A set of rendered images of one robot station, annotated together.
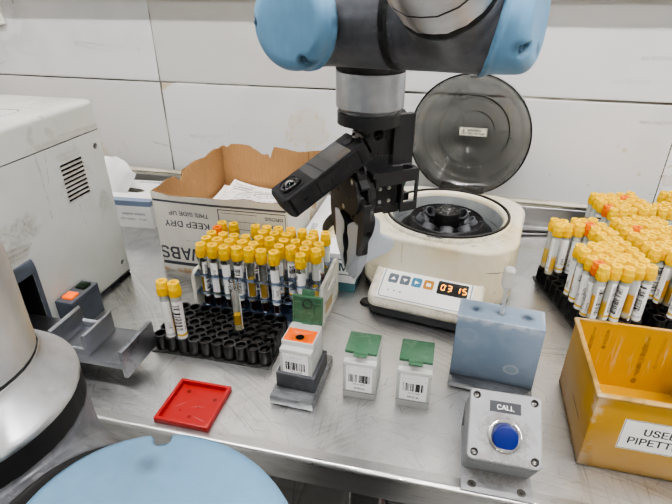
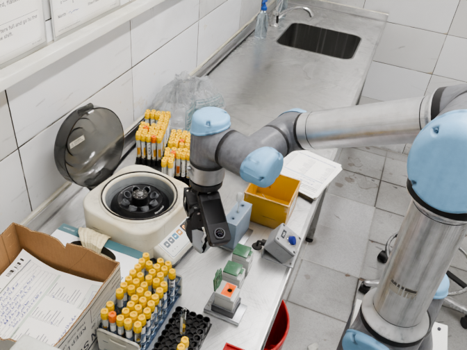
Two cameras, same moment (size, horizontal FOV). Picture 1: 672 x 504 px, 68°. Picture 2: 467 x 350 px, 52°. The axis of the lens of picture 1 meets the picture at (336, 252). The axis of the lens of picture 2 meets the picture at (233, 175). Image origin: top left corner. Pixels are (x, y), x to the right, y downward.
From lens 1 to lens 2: 100 cm
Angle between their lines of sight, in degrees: 70
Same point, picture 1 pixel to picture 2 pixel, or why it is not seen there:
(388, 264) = (159, 241)
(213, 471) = not seen: hidden behind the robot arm
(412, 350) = (242, 251)
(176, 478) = not seen: hidden behind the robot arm
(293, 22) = (276, 169)
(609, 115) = (112, 89)
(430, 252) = (174, 217)
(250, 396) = (231, 335)
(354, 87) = (221, 173)
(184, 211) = (71, 337)
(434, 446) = (271, 269)
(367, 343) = (234, 266)
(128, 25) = not seen: outside the picture
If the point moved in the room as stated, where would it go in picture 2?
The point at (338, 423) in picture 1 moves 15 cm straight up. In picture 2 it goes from (255, 300) to (263, 257)
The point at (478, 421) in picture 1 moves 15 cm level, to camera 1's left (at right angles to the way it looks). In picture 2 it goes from (285, 244) to (283, 289)
